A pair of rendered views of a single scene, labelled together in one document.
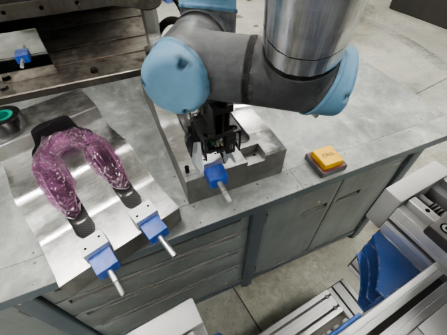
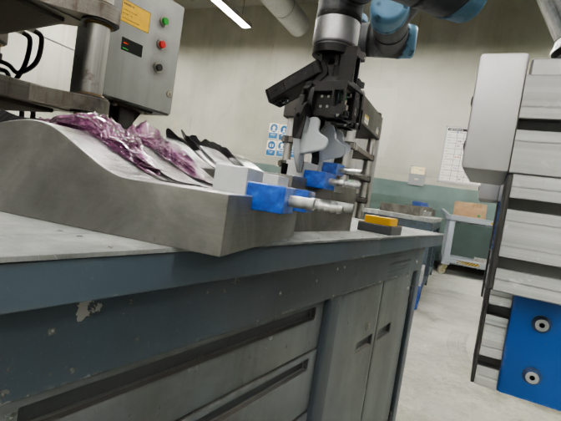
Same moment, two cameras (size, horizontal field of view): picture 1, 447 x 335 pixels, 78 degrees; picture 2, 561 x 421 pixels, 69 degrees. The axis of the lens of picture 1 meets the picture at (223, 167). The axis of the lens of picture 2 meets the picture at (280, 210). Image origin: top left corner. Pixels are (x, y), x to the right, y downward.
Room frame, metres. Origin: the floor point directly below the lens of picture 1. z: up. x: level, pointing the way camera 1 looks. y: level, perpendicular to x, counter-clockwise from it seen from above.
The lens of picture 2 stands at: (-0.15, 0.45, 0.87)
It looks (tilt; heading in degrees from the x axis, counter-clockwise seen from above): 3 degrees down; 326
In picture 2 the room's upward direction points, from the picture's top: 9 degrees clockwise
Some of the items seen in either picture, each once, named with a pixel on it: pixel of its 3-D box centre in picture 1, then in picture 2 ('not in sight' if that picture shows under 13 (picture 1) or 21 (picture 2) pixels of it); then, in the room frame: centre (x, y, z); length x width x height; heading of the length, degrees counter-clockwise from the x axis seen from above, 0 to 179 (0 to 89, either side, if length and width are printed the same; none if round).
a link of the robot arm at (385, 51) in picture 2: not in sight; (391, 38); (0.54, -0.25, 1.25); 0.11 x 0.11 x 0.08; 39
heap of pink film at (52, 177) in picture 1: (72, 158); (104, 137); (0.44, 0.35, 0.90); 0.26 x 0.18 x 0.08; 40
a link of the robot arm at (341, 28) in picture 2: not in sight; (336, 38); (0.40, 0.02, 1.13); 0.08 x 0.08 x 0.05
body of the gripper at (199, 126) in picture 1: (213, 119); (332, 86); (0.40, 0.02, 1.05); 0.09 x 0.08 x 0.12; 23
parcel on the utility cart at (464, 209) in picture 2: not in sight; (469, 212); (3.29, -5.19, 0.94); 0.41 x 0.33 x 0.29; 40
